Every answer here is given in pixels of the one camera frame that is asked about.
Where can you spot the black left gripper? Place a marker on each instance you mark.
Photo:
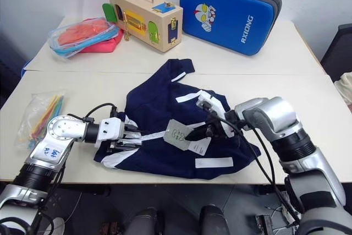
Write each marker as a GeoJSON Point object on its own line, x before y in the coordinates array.
{"type": "Point", "coordinates": [114, 147]}

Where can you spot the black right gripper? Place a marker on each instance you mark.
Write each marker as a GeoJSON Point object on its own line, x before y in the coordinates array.
{"type": "Point", "coordinates": [215, 130]}

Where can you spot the navy jacket with white stripes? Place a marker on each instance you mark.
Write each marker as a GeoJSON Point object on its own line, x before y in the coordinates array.
{"type": "Point", "coordinates": [154, 100]}

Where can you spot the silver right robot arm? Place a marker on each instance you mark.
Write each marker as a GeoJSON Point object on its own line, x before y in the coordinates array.
{"type": "Point", "coordinates": [277, 119]}

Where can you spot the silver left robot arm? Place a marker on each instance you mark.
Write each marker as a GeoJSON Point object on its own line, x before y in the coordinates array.
{"type": "Point", "coordinates": [59, 131]}

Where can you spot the white paper garment tag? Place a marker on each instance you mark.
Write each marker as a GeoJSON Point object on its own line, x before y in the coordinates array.
{"type": "Point", "coordinates": [200, 147]}

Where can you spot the dark rounded shape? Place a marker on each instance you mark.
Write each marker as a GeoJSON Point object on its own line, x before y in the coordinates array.
{"type": "Point", "coordinates": [144, 222]}
{"type": "Point", "coordinates": [214, 219]}

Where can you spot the clear bag of coloured sticks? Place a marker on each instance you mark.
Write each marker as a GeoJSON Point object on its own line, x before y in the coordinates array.
{"type": "Point", "coordinates": [41, 119]}

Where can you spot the pink cloth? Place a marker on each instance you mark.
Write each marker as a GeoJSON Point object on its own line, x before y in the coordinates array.
{"type": "Point", "coordinates": [105, 45]}

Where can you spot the clear pouch with orange cloth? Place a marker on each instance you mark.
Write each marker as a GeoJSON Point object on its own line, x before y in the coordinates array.
{"type": "Point", "coordinates": [79, 35]}

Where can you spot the white shoe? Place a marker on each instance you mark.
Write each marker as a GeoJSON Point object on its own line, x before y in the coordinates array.
{"type": "Point", "coordinates": [58, 225]}

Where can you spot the blue cartoon print case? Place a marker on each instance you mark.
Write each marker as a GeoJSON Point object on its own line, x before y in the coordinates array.
{"type": "Point", "coordinates": [220, 15]}

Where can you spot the wooden lock activity box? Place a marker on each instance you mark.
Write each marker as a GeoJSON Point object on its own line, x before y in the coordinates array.
{"type": "Point", "coordinates": [149, 15]}

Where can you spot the beige cloth bag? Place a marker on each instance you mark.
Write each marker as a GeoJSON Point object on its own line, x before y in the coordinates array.
{"type": "Point", "coordinates": [345, 86]}

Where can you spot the black office chair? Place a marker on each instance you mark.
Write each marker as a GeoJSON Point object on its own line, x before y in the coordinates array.
{"type": "Point", "coordinates": [339, 50]}

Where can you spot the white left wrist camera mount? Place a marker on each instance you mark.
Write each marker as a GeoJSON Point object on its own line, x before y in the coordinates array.
{"type": "Point", "coordinates": [110, 130]}

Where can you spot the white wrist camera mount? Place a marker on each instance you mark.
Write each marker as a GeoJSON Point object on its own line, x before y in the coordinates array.
{"type": "Point", "coordinates": [217, 105]}
{"type": "Point", "coordinates": [110, 130]}

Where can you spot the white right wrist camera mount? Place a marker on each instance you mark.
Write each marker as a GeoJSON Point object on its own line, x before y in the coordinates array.
{"type": "Point", "coordinates": [217, 105]}

